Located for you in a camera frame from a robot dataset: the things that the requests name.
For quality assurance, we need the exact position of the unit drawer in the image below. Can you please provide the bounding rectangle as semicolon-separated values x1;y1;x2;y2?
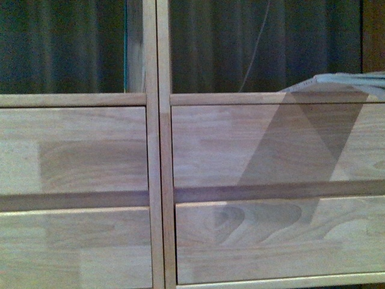
172;103;384;188
1;107;148;195
1;207;153;288
176;196;384;285

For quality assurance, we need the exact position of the wooden shelf unit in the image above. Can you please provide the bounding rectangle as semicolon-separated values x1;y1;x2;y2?
156;1;384;288
1;1;164;288

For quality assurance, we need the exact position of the left unit lower drawer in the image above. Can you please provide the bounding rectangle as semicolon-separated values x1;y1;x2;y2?
1;207;153;288

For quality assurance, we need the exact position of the left wooden shelf unit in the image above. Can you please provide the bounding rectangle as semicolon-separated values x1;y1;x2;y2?
1;1;164;288

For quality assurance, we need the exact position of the left unit upper drawer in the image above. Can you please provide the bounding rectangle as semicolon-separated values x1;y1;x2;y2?
1;107;148;195

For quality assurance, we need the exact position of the dark green curtain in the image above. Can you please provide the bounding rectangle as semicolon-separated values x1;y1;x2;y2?
1;1;362;94

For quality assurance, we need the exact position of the right unit lower drawer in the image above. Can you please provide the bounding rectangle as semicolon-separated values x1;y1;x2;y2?
176;196;384;285

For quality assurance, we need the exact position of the right wooden shelf unit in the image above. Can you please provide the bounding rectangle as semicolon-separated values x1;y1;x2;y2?
156;1;384;288

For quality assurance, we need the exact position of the right unit upper drawer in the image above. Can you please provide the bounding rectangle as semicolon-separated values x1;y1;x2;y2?
172;103;384;188

